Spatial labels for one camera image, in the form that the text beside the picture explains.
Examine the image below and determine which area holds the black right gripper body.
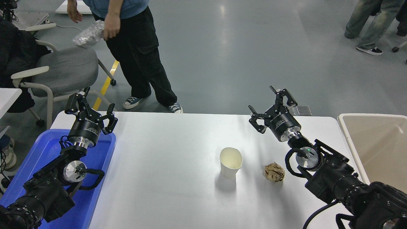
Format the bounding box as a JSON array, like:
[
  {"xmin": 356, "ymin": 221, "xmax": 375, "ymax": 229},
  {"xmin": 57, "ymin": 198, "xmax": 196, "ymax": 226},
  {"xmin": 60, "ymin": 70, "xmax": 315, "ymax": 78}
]
[{"xmin": 264, "ymin": 105, "xmax": 301, "ymax": 142}]

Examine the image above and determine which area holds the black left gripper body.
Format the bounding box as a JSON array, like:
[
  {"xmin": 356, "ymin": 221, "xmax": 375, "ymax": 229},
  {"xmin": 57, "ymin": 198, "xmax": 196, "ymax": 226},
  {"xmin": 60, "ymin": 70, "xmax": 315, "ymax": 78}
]
[{"xmin": 68, "ymin": 111, "xmax": 103, "ymax": 147}]

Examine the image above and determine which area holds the white paper cup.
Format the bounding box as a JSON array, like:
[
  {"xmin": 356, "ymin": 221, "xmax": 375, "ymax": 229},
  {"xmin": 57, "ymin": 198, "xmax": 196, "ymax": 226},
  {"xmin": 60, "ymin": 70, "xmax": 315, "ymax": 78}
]
[{"xmin": 219, "ymin": 147, "xmax": 243, "ymax": 179}]

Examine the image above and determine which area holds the silver foil tray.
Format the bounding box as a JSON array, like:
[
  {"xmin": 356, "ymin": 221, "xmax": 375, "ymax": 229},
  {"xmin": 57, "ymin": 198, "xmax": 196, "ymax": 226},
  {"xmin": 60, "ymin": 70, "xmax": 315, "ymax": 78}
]
[{"xmin": 72, "ymin": 20, "xmax": 106, "ymax": 50}]

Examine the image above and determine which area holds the person's left hand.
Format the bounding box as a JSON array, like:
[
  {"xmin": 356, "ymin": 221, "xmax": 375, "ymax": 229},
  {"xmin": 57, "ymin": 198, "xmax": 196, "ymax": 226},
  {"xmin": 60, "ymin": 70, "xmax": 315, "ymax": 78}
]
[{"xmin": 104, "ymin": 12, "xmax": 121, "ymax": 41}]

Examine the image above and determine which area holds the person's right hand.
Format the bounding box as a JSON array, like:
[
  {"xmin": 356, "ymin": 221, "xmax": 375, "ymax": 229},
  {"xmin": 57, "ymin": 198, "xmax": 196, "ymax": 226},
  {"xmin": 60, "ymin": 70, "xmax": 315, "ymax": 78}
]
[{"xmin": 67, "ymin": 1, "xmax": 83, "ymax": 24}]

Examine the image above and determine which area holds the grey office chair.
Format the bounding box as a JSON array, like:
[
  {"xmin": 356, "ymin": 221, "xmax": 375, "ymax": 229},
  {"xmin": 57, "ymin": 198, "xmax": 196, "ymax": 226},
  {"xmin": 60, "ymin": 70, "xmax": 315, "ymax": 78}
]
[{"xmin": 11, "ymin": 22, "xmax": 117, "ymax": 130}]

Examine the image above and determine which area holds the blue plastic tray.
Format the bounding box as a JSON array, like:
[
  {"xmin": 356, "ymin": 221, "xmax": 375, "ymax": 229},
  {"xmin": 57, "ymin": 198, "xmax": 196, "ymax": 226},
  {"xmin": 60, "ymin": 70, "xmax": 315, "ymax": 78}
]
[{"xmin": 0, "ymin": 128, "xmax": 117, "ymax": 229}]

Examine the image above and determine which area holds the crumpled tan paper ball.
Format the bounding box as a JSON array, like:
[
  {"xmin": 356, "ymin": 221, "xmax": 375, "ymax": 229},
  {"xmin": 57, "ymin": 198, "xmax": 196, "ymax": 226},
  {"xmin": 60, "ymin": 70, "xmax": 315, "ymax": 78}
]
[{"xmin": 263, "ymin": 162, "xmax": 286, "ymax": 183}]

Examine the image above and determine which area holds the small white side table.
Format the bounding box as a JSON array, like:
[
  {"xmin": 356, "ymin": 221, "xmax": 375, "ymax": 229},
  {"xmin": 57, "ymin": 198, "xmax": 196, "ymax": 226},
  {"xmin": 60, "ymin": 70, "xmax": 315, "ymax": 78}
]
[{"xmin": 0, "ymin": 88, "xmax": 23, "ymax": 120}]

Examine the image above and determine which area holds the person with foil tray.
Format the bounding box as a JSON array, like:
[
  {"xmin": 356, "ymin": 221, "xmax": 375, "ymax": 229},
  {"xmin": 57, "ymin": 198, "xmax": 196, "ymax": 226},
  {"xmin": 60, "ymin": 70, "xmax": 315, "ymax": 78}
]
[{"xmin": 66, "ymin": 0, "xmax": 183, "ymax": 114}]

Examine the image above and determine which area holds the pale worn shoe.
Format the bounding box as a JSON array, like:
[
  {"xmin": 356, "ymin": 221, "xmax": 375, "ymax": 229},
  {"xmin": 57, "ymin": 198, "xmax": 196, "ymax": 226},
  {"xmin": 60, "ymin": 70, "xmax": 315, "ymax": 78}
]
[{"xmin": 0, "ymin": 137, "xmax": 17, "ymax": 170}]

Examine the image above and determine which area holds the black jacket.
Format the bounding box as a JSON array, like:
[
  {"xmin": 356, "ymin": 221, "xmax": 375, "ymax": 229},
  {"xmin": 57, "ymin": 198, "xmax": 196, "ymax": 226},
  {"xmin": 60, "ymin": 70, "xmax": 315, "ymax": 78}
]
[{"xmin": 0, "ymin": 19, "xmax": 51, "ymax": 113}]

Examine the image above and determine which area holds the white flat board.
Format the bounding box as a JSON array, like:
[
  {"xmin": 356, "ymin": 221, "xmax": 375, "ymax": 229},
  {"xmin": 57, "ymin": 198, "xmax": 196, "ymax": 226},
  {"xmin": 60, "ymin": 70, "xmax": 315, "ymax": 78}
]
[{"xmin": 55, "ymin": 0, "xmax": 93, "ymax": 14}]

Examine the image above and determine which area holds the large pale bin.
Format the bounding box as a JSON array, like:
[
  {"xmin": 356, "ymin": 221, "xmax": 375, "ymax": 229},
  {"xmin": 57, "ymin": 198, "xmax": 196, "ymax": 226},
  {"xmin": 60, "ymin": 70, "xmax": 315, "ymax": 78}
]
[{"xmin": 337, "ymin": 113, "xmax": 407, "ymax": 194}]

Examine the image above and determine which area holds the person in faded jeans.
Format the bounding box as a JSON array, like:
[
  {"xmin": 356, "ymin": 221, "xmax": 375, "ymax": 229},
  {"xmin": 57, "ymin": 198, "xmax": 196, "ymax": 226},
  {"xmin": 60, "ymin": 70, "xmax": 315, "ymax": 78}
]
[{"xmin": 344, "ymin": 0, "xmax": 405, "ymax": 56}]

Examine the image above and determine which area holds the black equipment stand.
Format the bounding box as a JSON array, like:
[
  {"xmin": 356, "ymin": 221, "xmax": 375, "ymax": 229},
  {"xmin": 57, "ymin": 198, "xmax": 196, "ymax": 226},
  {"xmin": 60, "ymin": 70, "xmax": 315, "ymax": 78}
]
[{"xmin": 0, "ymin": 0, "xmax": 18, "ymax": 23}]

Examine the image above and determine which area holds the person in dark trousers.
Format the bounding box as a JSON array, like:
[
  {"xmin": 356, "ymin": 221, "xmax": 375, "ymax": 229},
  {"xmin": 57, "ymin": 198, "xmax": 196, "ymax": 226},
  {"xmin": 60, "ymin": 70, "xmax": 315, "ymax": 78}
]
[{"xmin": 396, "ymin": 0, "xmax": 407, "ymax": 37}]

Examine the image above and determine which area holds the white floor cable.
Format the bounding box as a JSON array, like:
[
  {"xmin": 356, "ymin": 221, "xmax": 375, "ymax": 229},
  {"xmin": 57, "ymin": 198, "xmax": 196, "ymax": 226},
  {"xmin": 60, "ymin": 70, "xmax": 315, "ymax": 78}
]
[{"xmin": 48, "ymin": 22, "xmax": 85, "ymax": 32}]

